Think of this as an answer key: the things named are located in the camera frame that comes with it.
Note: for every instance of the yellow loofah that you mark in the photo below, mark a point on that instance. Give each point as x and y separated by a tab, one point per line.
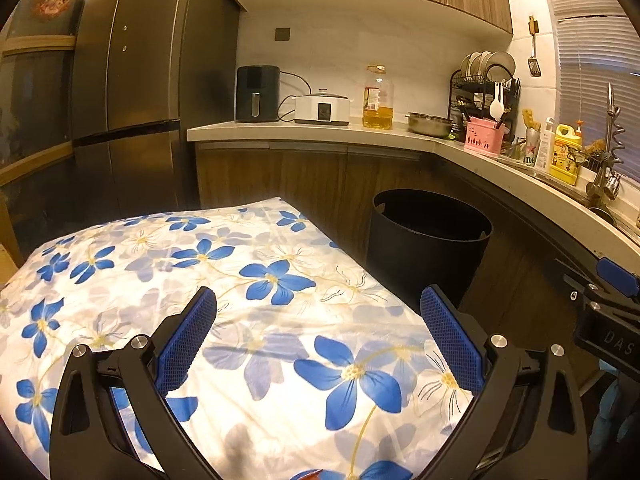
530	119

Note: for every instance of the steel bowl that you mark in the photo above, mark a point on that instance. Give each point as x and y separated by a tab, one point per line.
429	125

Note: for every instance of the window blinds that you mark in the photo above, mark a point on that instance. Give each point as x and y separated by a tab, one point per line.
595	45

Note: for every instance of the grey refrigerator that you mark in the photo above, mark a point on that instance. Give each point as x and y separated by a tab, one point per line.
150	60

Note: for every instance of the white squeeze bottle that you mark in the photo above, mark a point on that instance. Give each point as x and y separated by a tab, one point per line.
546	147

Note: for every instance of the cooking oil bottle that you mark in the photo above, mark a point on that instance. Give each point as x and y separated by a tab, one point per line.
378	110

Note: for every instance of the wooden base cabinet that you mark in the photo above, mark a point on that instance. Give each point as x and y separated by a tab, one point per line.
310	175

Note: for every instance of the black dish rack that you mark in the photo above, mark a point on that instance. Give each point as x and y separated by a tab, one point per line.
460	90

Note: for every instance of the white electric cooker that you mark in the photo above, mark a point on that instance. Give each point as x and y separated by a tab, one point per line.
322	110

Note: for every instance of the wooden glass door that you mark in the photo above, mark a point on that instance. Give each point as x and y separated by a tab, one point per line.
35	100

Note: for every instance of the black air fryer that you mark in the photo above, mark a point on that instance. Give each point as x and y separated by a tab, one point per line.
257	90

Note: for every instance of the white plastic spoon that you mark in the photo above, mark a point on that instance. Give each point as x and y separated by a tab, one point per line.
495	105

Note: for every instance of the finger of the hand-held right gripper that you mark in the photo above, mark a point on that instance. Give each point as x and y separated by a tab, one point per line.
575	274
620	277

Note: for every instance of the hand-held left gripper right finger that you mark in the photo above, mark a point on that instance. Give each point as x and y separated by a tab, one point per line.
450	340

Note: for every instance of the dark wall socket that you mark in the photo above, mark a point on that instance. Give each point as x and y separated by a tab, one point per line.
282	34

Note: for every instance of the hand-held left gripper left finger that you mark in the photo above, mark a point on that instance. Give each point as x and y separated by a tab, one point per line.
187	340

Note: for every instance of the pink utensil basket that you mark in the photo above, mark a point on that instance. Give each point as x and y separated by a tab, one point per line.
481	137

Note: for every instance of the yellow detergent bottle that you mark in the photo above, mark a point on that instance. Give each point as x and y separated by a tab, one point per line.
565	157

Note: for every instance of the black trash bin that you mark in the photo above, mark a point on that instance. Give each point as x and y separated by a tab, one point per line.
425	245

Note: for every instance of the hanging metal spatula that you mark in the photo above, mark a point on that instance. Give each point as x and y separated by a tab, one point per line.
533	66

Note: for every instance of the sponge holder with scrubber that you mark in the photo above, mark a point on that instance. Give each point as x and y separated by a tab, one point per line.
595	152

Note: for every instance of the steel faucet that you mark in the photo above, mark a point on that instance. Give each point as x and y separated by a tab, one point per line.
611	125

